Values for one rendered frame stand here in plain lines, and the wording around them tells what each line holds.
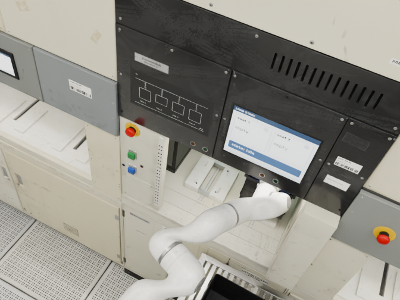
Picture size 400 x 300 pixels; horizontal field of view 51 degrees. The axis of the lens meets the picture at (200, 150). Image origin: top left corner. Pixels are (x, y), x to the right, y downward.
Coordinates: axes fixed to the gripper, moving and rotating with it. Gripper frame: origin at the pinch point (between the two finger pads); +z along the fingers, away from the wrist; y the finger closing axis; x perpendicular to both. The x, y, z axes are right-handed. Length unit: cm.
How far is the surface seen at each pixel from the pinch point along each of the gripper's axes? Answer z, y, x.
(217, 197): -10.0, -20.5, -31.4
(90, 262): -35, -83, -122
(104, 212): -31, -72, -60
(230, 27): -30, -26, 71
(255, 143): -30.4, -9.3, 34.8
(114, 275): -35, -65, -122
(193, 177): -5.4, -36.0, -31.5
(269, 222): -10.4, 6.9, -31.3
